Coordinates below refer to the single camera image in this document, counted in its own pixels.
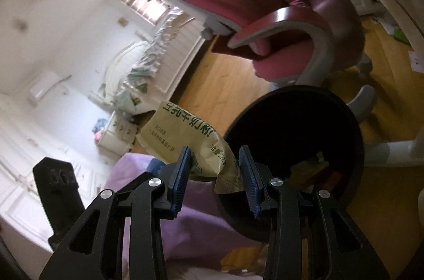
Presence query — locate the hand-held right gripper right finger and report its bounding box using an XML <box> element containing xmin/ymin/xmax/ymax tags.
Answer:
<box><xmin>238</xmin><ymin>145</ymin><xmax>390</xmax><ymax>280</ymax></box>

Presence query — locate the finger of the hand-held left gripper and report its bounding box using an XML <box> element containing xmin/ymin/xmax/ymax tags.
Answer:
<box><xmin>116</xmin><ymin>158</ymin><xmax>170</xmax><ymax>198</ymax></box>

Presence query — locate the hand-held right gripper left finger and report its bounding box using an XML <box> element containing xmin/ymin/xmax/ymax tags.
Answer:
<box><xmin>39</xmin><ymin>146</ymin><xmax>192</xmax><ymax>280</ymax></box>

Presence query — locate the tan snack packet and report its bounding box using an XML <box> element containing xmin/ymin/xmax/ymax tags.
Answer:
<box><xmin>136</xmin><ymin>100</ymin><xmax>246</xmax><ymax>194</ymax></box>

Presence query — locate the black trash bin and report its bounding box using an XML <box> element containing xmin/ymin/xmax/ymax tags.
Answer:
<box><xmin>223</xmin><ymin>85</ymin><xmax>365</xmax><ymax>242</ymax></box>

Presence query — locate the white wardrobe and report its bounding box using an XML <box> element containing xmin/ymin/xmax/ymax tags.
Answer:
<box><xmin>0</xmin><ymin>134</ymin><xmax>113</xmax><ymax>234</ymax></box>

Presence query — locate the white nightstand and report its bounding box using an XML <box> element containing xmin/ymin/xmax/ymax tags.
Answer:
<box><xmin>99</xmin><ymin>111</ymin><xmax>140</xmax><ymax>151</ymax></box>

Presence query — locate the purple blanket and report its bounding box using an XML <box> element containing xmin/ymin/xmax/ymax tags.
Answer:
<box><xmin>106</xmin><ymin>152</ymin><xmax>266</xmax><ymax>280</ymax></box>

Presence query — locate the blue and pink bundle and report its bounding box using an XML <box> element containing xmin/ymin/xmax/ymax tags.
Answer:
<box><xmin>93</xmin><ymin>119</ymin><xmax>108</xmax><ymax>141</ymax></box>

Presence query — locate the white air conditioner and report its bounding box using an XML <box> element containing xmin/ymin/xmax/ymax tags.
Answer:
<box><xmin>28</xmin><ymin>71</ymin><xmax>62</xmax><ymax>106</ymax></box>

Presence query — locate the pale floral duvet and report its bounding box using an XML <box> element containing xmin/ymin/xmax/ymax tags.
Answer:
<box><xmin>99</xmin><ymin>10</ymin><xmax>183</xmax><ymax>112</ymax></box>

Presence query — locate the white bed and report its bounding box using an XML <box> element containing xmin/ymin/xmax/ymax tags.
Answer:
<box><xmin>88</xmin><ymin>7</ymin><xmax>206</xmax><ymax>115</ymax></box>

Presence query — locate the pink desk chair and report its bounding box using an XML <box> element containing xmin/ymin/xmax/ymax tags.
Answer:
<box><xmin>142</xmin><ymin>0</ymin><xmax>378</xmax><ymax>128</ymax></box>

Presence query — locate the window with blind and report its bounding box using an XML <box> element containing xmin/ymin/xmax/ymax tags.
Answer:
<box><xmin>118</xmin><ymin>0</ymin><xmax>170</xmax><ymax>25</ymax></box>

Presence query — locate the white paper sheet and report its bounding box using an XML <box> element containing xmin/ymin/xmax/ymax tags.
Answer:
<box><xmin>409</xmin><ymin>51</ymin><xmax>424</xmax><ymax>72</ymax></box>

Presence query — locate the green paper scrap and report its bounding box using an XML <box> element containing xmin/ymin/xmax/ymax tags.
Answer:
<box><xmin>392</xmin><ymin>30</ymin><xmax>411</xmax><ymax>45</ymax></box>

